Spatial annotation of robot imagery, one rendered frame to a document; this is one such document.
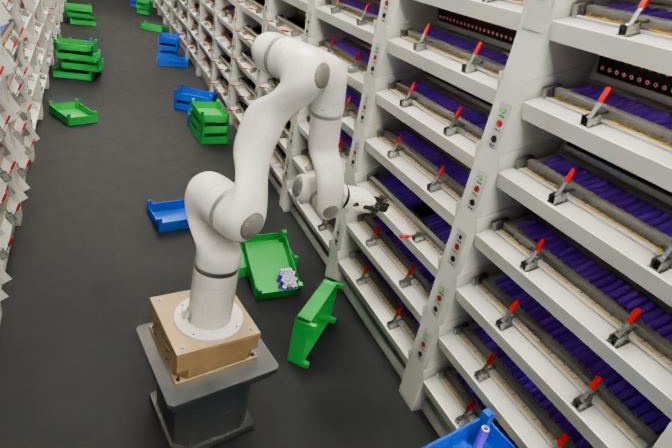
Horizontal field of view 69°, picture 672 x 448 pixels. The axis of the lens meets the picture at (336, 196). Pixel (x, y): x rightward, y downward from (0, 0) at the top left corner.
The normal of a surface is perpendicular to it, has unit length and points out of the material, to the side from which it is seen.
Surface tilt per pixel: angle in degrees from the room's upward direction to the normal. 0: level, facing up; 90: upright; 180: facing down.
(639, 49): 107
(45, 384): 0
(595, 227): 17
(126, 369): 0
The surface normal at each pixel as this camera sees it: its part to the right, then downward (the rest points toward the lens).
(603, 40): -0.91, 0.29
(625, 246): -0.09, -0.83
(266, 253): 0.32, -0.64
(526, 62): -0.90, 0.04
